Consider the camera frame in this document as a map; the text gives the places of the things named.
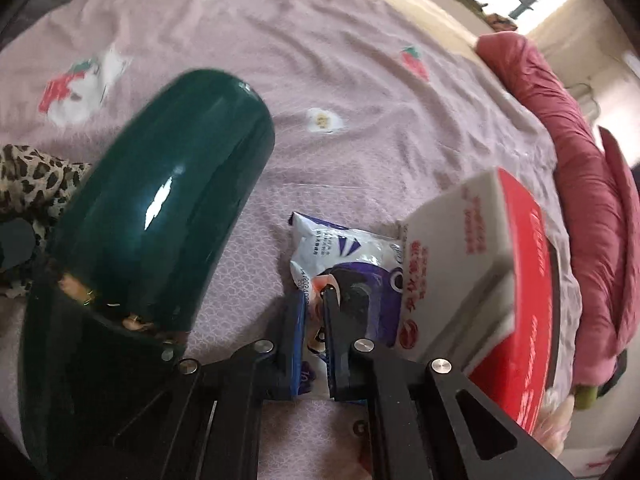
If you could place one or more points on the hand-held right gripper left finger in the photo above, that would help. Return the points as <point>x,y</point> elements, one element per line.
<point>297,340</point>

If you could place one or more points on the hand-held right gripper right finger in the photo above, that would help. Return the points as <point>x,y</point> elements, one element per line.
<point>332,340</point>

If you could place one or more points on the white purple packet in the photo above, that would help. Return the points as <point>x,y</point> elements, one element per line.
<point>360,255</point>

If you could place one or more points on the red tissue pack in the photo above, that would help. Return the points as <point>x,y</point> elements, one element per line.
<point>500,310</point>

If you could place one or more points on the dark green thermos bottle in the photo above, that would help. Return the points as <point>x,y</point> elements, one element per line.
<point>165,185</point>

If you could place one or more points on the green pillow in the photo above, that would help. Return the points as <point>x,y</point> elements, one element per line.
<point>586,397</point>

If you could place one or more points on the pink quilt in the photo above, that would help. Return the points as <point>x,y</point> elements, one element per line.
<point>575,185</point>

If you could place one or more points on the leopard print cloth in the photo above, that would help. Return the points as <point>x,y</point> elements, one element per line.
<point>35,180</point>

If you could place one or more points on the bed with beige sheet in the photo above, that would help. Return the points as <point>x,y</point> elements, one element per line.
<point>400,5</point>

